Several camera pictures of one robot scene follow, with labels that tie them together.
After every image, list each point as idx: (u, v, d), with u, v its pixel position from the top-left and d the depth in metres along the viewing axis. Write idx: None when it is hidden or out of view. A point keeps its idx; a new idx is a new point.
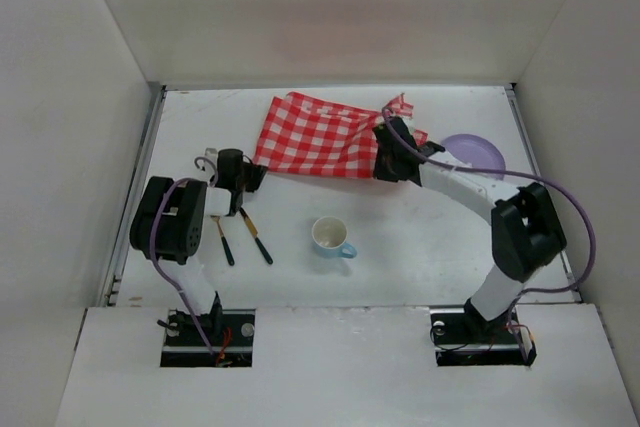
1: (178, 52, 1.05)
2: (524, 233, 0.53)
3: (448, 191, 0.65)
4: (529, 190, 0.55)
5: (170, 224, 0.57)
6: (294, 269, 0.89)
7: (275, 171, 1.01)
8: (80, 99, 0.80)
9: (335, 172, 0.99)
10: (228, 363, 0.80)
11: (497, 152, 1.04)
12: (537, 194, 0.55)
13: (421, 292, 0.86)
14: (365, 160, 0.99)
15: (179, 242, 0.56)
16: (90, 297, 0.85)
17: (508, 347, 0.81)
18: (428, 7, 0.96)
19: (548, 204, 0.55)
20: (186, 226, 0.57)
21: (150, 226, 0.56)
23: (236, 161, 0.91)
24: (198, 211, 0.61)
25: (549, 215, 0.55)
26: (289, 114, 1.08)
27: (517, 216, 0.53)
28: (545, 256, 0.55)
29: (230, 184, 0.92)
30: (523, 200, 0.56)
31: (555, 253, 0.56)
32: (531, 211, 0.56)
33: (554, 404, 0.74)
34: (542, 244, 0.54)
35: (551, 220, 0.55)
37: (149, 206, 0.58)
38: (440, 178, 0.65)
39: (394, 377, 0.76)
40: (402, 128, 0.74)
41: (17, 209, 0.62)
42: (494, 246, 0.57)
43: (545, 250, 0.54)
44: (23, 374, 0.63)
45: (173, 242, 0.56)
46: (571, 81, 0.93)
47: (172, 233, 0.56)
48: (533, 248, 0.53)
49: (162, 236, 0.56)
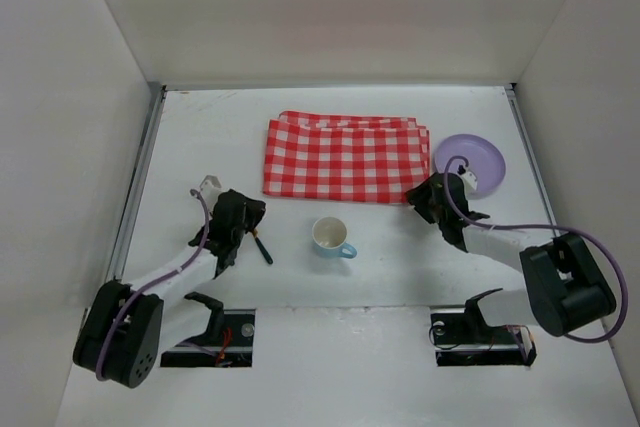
1: (178, 52, 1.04)
2: (554, 279, 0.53)
3: (490, 252, 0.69)
4: (563, 239, 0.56)
5: (116, 354, 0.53)
6: (295, 270, 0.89)
7: (290, 197, 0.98)
8: (80, 100, 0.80)
9: (354, 197, 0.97)
10: (228, 363, 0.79)
11: (497, 152, 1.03)
12: (572, 243, 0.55)
13: (422, 292, 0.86)
14: (385, 184, 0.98)
15: (123, 376, 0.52)
16: (89, 298, 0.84)
17: (508, 347, 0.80)
18: (429, 7, 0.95)
19: (585, 255, 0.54)
20: (128, 362, 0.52)
21: (97, 351, 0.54)
23: (234, 210, 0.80)
24: (152, 334, 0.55)
25: (588, 268, 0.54)
26: (289, 135, 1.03)
27: (546, 261, 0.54)
28: (590, 313, 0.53)
29: (224, 234, 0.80)
30: (560, 250, 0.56)
31: (601, 308, 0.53)
32: (568, 262, 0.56)
33: (553, 403, 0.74)
34: (583, 297, 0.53)
35: (592, 272, 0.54)
37: (99, 324, 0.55)
38: (481, 238, 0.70)
39: (395, 378, 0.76)
40: (459, 193, 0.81)
41: (16, 209, 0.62)
42: (533, 298, 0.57)
43: (588, 303, 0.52)
44: (23, 376, 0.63)
45: (116, 374, 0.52)
46: (571, 81, 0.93)
47: (116, 367, 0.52)
48: (569, 296, 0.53)
49: (107, 364, 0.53)
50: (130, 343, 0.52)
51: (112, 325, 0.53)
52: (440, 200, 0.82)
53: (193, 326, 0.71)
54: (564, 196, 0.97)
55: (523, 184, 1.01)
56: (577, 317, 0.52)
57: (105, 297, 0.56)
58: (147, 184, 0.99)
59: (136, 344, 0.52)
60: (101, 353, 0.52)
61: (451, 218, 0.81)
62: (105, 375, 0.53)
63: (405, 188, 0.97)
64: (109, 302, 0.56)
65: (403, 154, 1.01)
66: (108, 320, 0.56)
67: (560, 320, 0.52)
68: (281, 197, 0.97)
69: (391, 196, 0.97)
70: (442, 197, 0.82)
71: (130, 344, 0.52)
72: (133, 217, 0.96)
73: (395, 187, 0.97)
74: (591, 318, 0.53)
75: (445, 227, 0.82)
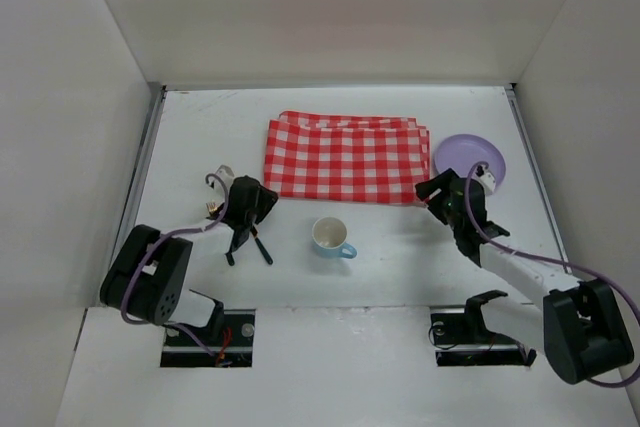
1: (178, 52, 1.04)
2: (576, 329, 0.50)
3: (506, 276, 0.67)
4: (590, 286, 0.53)
5: (143, 290, 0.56)
6: (295, 270, 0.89)
7: (290, 197, 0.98)
8: (80, 100, 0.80)
9: (354, 197, 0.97)
10: (228, 363, 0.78)
11: (497, 152, 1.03)
12: (600, 292, 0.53)
13: (422, 293, 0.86)
14: (385, 184, 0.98)
15: (148, 312, 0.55)
16: (89, 298, 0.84)
17: (508, 347, 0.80)
18: (429, 7, 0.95)
19: (611, 306, 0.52)
20: (156, 298, 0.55)
21: (124, 286, 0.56)
23: (249, 193, 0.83)
24: (178, 276, 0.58)
25: (611, 318, 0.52)
26: (290, 134, 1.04)
27: (570, 309, 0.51)
28: (606, 364, 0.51)
29: (237, 216, 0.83)
30: (584, 296, 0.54)
31: (617, 360, 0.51)
32: (591, 309, 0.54)
33: (552, 403, 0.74)
34: (603, 348, 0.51)
35: (614, 323, 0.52)
37: (128, 261, 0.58)
38: (499, 260, 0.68)
39: (395, 378, 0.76)
40: (480, 204, 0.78)
41: (17, 209, 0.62)
42: (546, 340, 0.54)
43: (607, 355, 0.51)
44: (23, 376, 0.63)
45: (142, 310, 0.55)
46: (571, 81, 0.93)
47: (143, 302, 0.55)
48: (588, 347, 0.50)
49: (134, 299, 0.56)
50: (160, 278, 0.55)
51: (143, 260, 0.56)
52: (458, 208, 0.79)
53: (195, 318, 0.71)
54: (563, 196, 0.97)
55: (523, 184, 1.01)
56: (593, 368, 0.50)
57: (137, 237, 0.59)
58: (147, 184, 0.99)
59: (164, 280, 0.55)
60: (129, 288, 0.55)
61: (467, 228, 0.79)
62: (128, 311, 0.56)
63: (405, 190, 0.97)
64: (140, 242, 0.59)
65: (403, 154, 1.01)
66: (137, 258, 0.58)
67: (576, 368, 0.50)
68: (281, 196, 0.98)
69: (391, 196, 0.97)
70: (461, 205, 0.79)
71: (160, 279, 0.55)
72: (133, 217, 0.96)
73: (395, 187, 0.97)
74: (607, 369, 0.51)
75: (461, 236, 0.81)
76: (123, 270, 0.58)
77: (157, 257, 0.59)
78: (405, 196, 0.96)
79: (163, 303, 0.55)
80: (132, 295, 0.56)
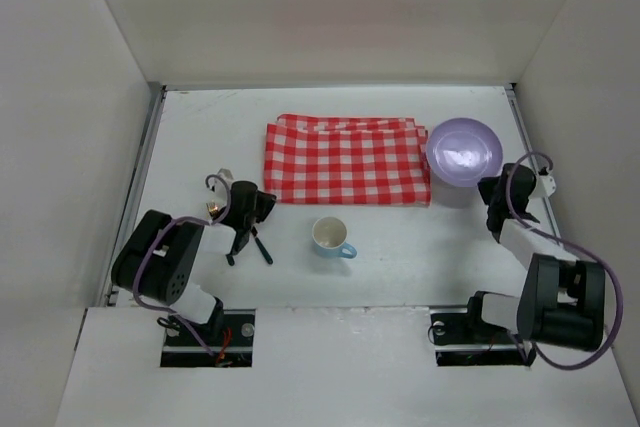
1: (178, 52, 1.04)
2: (553, 291, 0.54)
3: (514, 247, 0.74)
4: (585, 265, 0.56)
5: (156, 267, 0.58)
6: (294, 270, 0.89)
7: (291, 203, 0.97)
8: (80, 99, 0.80)
9: (355, 200, 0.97)
10: (228, 364, 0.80)
11: (475, 127, 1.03)
12: (591, 272, 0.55)
13: (421, 292, 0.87)
14: (384, 187, 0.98)
15: (159, 289, 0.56)
16: (90, 297, 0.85)
17: (507, 347, 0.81)
18: (430, 7, 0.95)
19: (597, 289, 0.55)
20: (168, 275, 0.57)
21: (136, 265, 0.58)
23: (248, 196, 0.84)
24: (189, 257, 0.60)
25: (593, 299, 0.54)
26: (287, 139, 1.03)
27: (554, 271, 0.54)
28: (566, 336, 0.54)
29: (238, 220, 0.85)
30: (577, 275, 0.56)
31: (579, 336, 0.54)
32: (579, 286, 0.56)
33: (551, 402, 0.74)
34: (570, 320, 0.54)
35: (592, 305, 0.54)
37: (141, 240, 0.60)
38: (512, 233, 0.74)
39: (394, 379, 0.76)
40: (521, 190, 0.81)
41: (17, 209, 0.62)
42: (521, 296, 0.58)
43: (570, 326, 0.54)
44: (23, 376, 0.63)
45: (154, 286, 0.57)
46: (572, 81, 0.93)
47: (155, 279, 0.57)
48: (556, 311, 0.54)
49: (146, 276, 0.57)
50: (172, 256, 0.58)
51: (157, 239, 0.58)
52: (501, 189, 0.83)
53: (196, 315, 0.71)
54: (563, 196, 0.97)
55: None
56: (552, 330, 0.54)
57: (151, 220, 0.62)
58: (147, 184, 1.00)
59: (176, 258, 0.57)
60: (143, 262, 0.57)
61: (502, 208, 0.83)
62: (140, 290, 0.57)
63: (406, 190, 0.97)
64: (154, 224, 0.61)
65: (402, 154, 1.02)
66: (150, 238, 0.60)
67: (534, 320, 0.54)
68: (281, 202, 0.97)
69: (392, 197, 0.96)
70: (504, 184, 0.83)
71: (172, 257, 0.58)
72: (133, 217, 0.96)
73: (395, 189, 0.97)
74: (565, 339, 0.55)
75: (490, 212, 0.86)
76: (136, 249, 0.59)
77: (168, 241, 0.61)
78: (406, 197, 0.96)
79: (174, 281, 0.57)
80: (143, 275, 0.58)
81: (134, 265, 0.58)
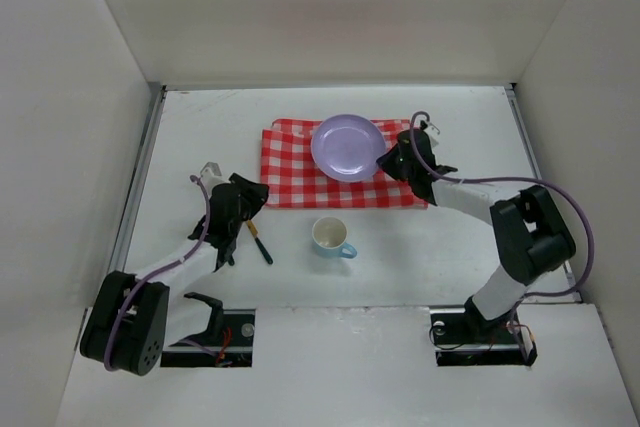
1: (178, 52, 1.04)
2: (523, 229, 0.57)
3: (457, 203, 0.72)
4: (530, 191, 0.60)
5: (124, 341, 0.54)
6: (294, 270, 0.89)
7: (289, 208, 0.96)
8: (80, 99, 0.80)
9: (354, 203, 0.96)
10: (228, 363, 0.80)
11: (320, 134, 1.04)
12: (538, 195, 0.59)
13: (421, 292, 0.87)
14: (383, 190, 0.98)
15: (132, 365, 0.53)
16: (90, 297, 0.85)
17: (508, 347, 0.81)
18: (429, 6, 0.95)
19: (549, 205, 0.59)
20: (137, 351, 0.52)
21: (103, 342, 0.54)
23: (229, 203, 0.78)
24: (159, 320, 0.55)
25: (553, 216, 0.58)
26: (283, 143, 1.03)
27: (516, 212, 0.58)
28: (554, 260, 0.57)
29: (221, 228, 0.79)
30: (526, 203, 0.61)
31: (563, 254, 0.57)
32: (534, 212, 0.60)
33: (551, 402, 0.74)
34: (549, 243, 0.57)
35: (556, 222, 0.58)
37: (103, 313, 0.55)
38: (450, 191, 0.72)
39: (393, 378, 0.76)
40: (425, 148, 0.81)
41: (16, 208, 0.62)
42: (501, 250, 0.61)
43: (553, 248, 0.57)
44: (22, 375, 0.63)
45: (125, 362, 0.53)
46: (571, 80, 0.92)
47: (125, 355, 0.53)
48: (535, 244, 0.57)
49: (115, 352, 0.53)
50: (138, 331, 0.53)
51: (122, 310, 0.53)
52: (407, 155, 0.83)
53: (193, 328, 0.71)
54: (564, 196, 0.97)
55: None
56: (542, 261, 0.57)
57: (110, 289, 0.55)
58: (147, 184, 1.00)
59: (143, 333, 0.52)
60: (109, 342, 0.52)
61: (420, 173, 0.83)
62: (113, 364, 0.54)
63: (405, 192, 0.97)
64: (114, 292, 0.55)
65: None
66: (113, 310, 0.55)
67: (527, 265, 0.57)
68: (279, 207, 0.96)
69: (390, 199, 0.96)
70: (409, 152, 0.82)
71: (139, 332, 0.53)
72: (133, 217, 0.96)
73: (393, 191, 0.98)
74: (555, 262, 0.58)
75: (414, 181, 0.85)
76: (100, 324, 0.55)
77: (135, 304, 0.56)
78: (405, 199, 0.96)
79: (146, 353, 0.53)
80: (114, 346, 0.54)
81: (101, 342, 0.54)
